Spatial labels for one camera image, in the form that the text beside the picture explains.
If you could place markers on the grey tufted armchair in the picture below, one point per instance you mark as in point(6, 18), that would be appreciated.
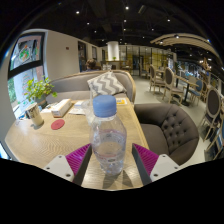
point(173, 133)

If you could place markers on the group of dining chairs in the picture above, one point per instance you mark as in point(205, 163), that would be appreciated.
point(213, 106)

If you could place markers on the blue white booklet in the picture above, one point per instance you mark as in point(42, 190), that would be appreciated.
point(78, 103)

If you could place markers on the clear blue-capped water bottle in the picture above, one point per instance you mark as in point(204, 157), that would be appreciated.
point(108, 143)

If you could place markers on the flat round red coaster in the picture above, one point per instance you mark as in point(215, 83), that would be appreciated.
point(57, 124)

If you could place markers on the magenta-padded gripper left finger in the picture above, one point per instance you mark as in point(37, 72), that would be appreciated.
point(78, 160)

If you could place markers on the green potted plant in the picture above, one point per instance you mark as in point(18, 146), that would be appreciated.
point(38, 89)

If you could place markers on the grey wood-framed sofa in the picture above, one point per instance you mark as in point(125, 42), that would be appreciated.
point(70, 85)

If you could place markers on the grey white chevron cushion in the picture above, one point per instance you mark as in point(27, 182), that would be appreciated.
point(105, 83)

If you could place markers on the white printed mug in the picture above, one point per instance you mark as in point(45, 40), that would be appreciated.
point(34, 115)

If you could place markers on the person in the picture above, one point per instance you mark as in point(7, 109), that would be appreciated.
point(90, 65)

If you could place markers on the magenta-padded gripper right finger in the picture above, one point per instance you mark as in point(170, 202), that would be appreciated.
point(146, 159)

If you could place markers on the yellow card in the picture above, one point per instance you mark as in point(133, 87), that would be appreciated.
point(121, 101)

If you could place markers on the white paper sheet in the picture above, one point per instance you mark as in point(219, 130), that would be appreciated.
point(76, 111)

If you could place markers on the group of ceiling lights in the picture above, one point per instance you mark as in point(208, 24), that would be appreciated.
point(127, 7)

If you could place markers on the white tissue box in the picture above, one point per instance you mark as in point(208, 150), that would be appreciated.
point(61, 108)

